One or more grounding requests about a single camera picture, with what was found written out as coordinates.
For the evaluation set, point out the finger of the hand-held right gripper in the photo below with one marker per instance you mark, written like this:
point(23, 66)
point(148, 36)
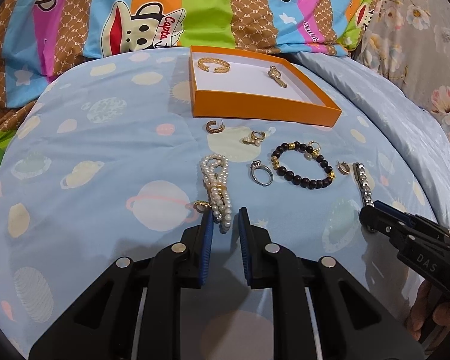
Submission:
point(378, 223)
point(395, 215)

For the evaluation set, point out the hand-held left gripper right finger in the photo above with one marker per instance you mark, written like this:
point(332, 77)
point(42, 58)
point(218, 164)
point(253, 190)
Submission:
point(244, 232)

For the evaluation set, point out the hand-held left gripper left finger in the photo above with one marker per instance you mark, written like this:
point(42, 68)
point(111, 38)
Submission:
point(206, 232)

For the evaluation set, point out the silver wristwatch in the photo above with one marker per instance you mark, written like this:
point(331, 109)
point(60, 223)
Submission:
point(363, 183)

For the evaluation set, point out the white pearl strand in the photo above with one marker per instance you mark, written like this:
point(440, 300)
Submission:
point(215, 183)

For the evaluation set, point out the gold hoop earring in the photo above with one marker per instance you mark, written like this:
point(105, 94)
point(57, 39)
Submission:
point(214, 127)
point(344, 169)

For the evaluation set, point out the orange cardboard box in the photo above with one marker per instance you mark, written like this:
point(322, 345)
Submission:
point(247, 110)

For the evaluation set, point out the person's right hand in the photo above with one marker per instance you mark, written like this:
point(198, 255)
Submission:
point(440, 317)

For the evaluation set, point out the gold wristwatch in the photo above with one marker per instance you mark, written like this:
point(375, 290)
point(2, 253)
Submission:
point(274, 73)

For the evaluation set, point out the grey floral sheet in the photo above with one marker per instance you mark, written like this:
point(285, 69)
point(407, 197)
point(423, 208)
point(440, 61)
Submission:
point(416, 45)

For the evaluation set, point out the colourful monkey printed blanket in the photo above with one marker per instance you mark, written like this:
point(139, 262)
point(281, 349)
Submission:
point(210, 11)

